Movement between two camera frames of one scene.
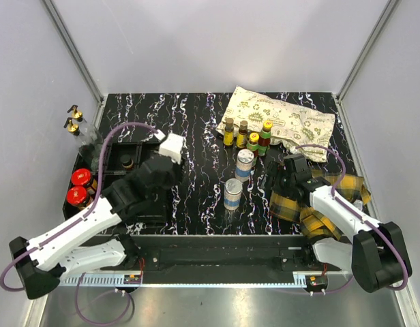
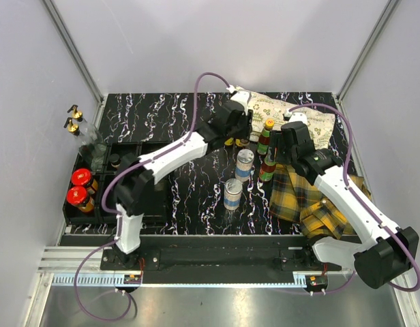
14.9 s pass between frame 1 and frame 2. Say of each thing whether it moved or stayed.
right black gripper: moved
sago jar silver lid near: stayed
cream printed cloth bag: stayed
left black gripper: moved
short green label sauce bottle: moved
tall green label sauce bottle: stayed
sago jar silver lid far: stayed
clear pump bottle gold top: stayed
